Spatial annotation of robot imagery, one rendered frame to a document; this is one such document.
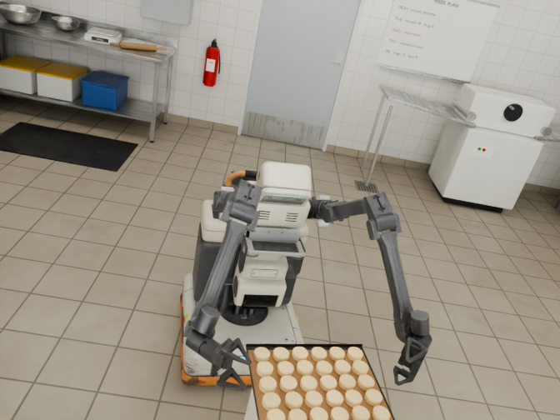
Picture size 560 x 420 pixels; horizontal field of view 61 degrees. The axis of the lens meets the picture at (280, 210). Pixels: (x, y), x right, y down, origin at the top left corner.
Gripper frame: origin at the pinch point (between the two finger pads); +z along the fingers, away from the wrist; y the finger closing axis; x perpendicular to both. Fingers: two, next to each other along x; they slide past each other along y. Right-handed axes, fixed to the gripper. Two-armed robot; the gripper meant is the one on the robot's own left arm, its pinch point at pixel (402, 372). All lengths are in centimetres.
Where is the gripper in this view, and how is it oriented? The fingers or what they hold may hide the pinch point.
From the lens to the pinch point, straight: 153.6
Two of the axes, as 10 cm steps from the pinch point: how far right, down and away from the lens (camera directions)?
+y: -2.0, 8.5, 4.8
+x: -8.1, -4.2, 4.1
